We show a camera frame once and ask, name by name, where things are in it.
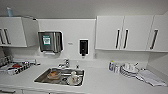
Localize black soap dispenser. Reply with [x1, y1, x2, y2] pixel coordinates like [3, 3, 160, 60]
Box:
[78, 38, 90, 57]

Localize chrome faucet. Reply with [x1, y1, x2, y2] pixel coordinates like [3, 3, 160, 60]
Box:
[57, 58, 71, 70]

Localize blue dish soap bottle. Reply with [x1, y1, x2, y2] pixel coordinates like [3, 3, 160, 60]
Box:
[107, 59, 116, 72]

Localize white cup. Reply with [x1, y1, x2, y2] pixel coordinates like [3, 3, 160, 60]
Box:
[66, 71, 83, 86]

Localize steel paper towel dispenser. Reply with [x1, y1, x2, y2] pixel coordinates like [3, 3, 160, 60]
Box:
[37, 30, 65, 55]

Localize clear drinking glass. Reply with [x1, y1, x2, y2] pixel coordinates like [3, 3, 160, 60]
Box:
[114, 63, 121, 74]

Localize steel sink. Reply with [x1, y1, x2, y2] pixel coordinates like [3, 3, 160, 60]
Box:
[33, 66, 86, 87]

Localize brown bowl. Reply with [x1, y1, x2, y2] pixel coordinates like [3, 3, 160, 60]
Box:
[46, 69, 62, 81]

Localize stack of white plates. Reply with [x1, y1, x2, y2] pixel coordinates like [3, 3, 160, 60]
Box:
[119, 62, 142, 79]

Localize dish rack with dishes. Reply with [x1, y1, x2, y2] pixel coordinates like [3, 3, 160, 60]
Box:
[0, 56, 38, 76]

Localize white folded towel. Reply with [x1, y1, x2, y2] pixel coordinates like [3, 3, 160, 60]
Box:
[136, 68, 168, 87]

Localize blue spray bottle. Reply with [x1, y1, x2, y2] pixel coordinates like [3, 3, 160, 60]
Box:
[6, 6, 15, 18]

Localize white wall outlet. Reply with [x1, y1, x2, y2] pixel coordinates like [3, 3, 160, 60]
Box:
[92, 52, 99, 60]

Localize white wall cabinet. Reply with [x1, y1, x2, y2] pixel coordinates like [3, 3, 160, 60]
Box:
[0, 16, 40, 48]
[94, 14, 168, 53]

